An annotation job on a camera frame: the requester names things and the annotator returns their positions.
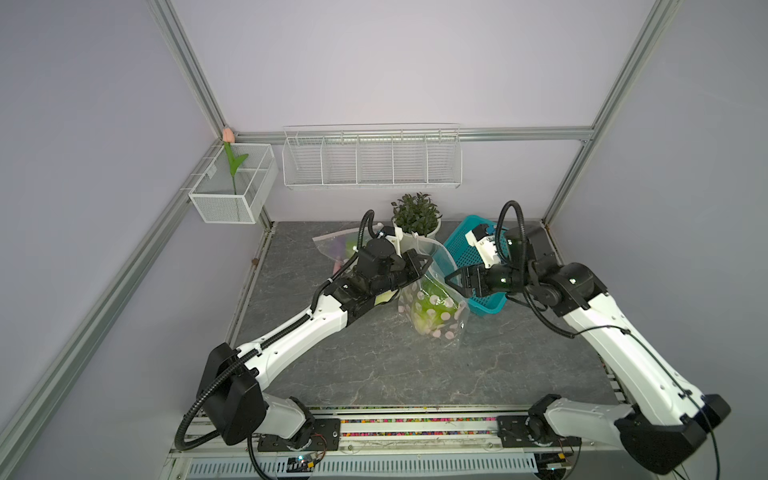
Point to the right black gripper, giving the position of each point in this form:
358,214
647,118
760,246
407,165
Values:
478,272

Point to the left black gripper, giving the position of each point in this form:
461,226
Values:
409,258

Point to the clear pink-dotted zipper bag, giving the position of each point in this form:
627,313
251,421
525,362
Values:
338,246

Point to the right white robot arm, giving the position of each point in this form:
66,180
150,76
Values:
666,418

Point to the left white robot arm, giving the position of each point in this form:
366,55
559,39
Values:
232,402

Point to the teal plastic basket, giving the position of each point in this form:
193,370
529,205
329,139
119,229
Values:
465,255

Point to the potted green plant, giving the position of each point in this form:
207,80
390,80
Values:
416,214

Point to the artificial pink tulip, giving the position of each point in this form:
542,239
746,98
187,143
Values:
234,161

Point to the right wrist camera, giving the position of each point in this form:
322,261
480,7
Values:
482,239

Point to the white wire wall rack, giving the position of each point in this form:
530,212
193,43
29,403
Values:
390,155

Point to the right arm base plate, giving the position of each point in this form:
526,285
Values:
523,430

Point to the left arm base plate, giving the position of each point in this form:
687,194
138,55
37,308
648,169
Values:
320,434

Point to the white mesh wall basket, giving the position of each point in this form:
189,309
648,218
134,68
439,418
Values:
212,193

